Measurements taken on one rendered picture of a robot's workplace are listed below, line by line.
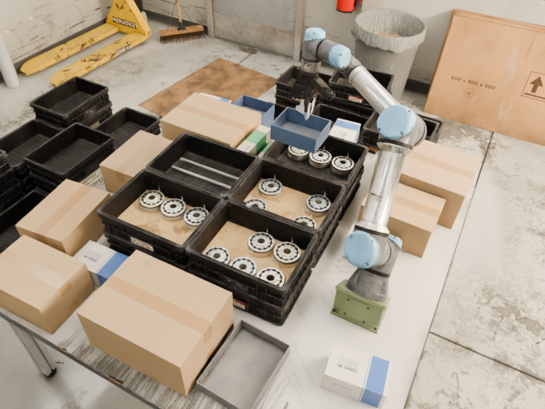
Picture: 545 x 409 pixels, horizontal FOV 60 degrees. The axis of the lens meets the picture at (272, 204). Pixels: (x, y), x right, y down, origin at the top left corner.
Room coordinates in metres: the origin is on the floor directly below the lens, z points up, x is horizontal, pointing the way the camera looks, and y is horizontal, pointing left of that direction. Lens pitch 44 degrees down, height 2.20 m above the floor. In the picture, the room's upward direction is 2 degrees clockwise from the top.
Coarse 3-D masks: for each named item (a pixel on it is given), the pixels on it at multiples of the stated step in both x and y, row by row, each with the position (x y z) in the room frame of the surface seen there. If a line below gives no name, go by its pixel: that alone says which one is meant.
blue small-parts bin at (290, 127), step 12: (288, 108) 1.70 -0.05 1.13; (276, 120) 1.61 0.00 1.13; (288, 120) 1.70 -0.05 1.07; (300, 120) 1.68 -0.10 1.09; (312, 120) 1.65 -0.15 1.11; (324, 120) 1.63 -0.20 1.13; (276, 132) 1.56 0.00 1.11; (288, 132) 1.54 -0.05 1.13; (300, 132) 1.62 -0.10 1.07; (312, 132) 1.62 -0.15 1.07; (324, 132) 1.57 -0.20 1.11; (288, 144) 1.54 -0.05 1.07; (300, 144) 1.51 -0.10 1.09; (312, 144) 1.49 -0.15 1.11
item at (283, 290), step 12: (240, 204) 1.32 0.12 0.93; (216, 216) 1.26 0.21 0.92; (264, 216) 1.27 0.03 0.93; (204, 228) 1.19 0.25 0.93; (300, 228) 1.21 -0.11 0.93; (192, 240) 1.13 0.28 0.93; (312, 240) 1.15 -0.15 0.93; (192, 252) 1.07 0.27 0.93; (216, 264) 1.03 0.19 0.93; (300, 264) 1.04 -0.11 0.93; (240, 276) 0.99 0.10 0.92; (252, 276) 0.98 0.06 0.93; (276, 288) 0.93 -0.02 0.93; (288, 288) 0.94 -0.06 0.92
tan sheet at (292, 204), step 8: (256, 184) 1.56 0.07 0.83; (256, 192) 1.51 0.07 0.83; (288, 192) 1.51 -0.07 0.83; (296, 192) 1.52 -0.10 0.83; (264, 200) 1.46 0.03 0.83; (272, 200) 1.46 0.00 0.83; (280, 200) 1.46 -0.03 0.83; (288, 200) 1.46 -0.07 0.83; (296, 200) 1.46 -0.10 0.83; (304, 200) 1.47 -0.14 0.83; (272, 208) 1.41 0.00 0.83; (280, 208) 1.42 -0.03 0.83; (288, 208) 1.42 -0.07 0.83; (296, 208) 1.42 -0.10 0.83; (304, 208) 1.42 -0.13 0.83; (288, 216) 1.37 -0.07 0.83; (296, 216) 1.37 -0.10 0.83; (312, 216) 1.38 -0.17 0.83
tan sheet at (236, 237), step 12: (228, 228) 1.29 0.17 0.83; (240, 228) 1.29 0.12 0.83; (216, 240) 1.22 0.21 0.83; (228, 240) 1.22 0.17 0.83; (240, 240) 1.22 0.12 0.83; (276, 240) 1.23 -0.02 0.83; (240, 252) 1.16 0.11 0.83; (264, 264) 1.11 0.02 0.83; (276, 264) 1.12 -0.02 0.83; (288, 276) 1.06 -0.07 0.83
